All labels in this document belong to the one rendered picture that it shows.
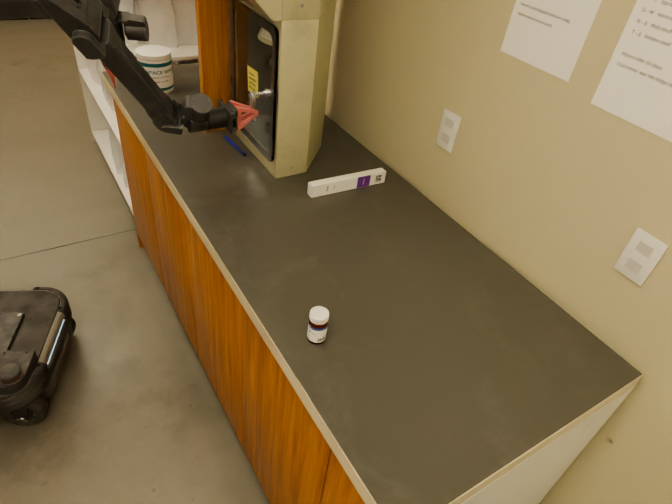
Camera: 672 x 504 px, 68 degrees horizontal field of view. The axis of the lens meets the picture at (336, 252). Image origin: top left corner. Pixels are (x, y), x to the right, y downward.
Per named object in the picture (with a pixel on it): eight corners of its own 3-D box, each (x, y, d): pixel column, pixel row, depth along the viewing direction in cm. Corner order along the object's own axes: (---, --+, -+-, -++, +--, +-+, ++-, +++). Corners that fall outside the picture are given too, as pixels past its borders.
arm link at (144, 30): (102, -11, 145) (97, 5, 140) (144, -7, 147) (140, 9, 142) (111, 28, 155) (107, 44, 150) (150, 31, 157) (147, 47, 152)
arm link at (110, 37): (67, -9, 98) (62, 38, 95) (95, -13, 98) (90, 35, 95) (163, 105, 140) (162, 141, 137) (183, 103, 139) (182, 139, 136)
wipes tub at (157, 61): (168, 80, 207) (164, 43, 198) (178, 92, 199) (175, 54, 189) (136, 83, 201) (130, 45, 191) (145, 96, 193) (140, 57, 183)
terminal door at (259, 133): (235, 122, 174) (233, -4, 149) (273, 164, 155) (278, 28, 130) (232, 122, 174) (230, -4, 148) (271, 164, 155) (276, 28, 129)
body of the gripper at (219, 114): (223, 97, 144) (198, 101, 140) (237, 112, 137) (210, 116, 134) (224, 118, 148) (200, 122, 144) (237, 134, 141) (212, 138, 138)
